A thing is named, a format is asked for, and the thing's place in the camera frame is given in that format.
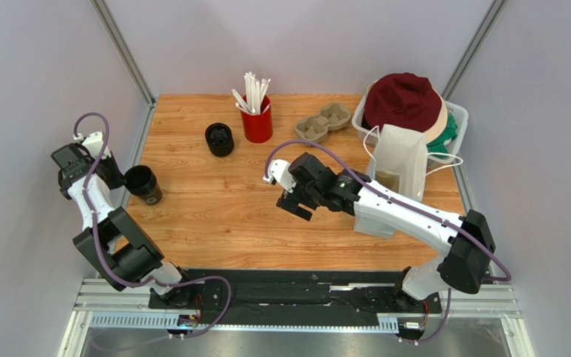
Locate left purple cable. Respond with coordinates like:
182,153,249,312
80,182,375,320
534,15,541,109
72,112,234,343

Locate stack of black lids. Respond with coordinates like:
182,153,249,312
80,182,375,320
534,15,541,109
204,123,234,157

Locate wrapped white straws bundle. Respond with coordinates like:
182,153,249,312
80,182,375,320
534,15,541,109
231,71,271,115

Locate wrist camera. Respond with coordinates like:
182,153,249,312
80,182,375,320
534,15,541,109
73,132,112,160
263,159,297,193

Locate pulp cup carrier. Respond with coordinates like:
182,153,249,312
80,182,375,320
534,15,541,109
375,170,401,193

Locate red straw cup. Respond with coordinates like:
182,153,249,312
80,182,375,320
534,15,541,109
240,96,273,144

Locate maroon bucket hat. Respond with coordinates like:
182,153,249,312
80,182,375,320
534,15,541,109
364,73,441,133

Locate black coffee cup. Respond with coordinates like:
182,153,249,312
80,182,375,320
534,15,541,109
124,165,163,205

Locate green cloth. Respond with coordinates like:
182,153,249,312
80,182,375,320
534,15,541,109
427,114,458,159

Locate white plastic basket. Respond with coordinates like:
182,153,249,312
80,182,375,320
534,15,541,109
351,81,470,170

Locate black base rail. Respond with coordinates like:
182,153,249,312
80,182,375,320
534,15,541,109
148,268,445,339

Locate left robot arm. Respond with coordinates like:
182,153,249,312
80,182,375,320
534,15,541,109
51,143,183,298

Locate beige hat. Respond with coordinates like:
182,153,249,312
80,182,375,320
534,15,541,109
423,97,448,144

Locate stacked pulp cup carriers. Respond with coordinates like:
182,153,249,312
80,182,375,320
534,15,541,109
294,102,352,144

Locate white paper bag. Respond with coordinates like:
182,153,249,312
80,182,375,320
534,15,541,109
353,123,465,240

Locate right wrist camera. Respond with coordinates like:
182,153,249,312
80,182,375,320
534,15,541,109
263,159,297,193

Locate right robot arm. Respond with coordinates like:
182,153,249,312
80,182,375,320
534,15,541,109
263,152,495,300

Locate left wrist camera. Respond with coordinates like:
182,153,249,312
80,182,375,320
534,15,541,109
73,132,112,160

